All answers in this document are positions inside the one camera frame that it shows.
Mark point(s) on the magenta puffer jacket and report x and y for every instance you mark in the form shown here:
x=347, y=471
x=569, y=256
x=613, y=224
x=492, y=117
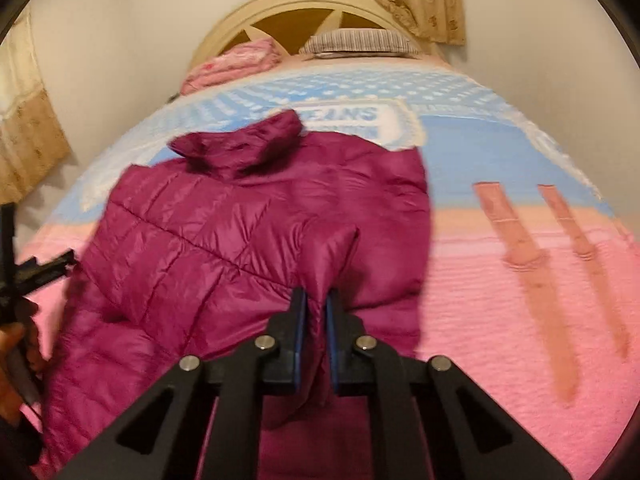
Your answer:
x=210, y=240

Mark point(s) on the pink folded blanket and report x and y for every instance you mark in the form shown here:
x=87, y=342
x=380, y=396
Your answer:
x=235, y=62

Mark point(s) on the person's left hand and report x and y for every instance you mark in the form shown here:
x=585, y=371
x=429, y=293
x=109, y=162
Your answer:
x=10, y=385

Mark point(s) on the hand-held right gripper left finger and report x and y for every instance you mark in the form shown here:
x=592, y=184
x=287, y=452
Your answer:
x=300, y=340

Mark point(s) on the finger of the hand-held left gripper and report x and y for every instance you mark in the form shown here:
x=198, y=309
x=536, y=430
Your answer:
x=7, y=240
x=47, y=266

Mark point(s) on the blue pink printed blanket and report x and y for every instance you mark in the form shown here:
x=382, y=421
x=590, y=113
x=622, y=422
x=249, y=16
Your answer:
x=480, y=310

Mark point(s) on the cream wooden bed headboard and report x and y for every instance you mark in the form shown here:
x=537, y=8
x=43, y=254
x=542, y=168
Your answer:
x=295, y=10

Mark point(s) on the striped pillow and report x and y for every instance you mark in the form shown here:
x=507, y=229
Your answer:
x=360, y=42

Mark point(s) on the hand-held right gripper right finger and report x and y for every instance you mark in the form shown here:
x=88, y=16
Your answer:
x=332, y=345

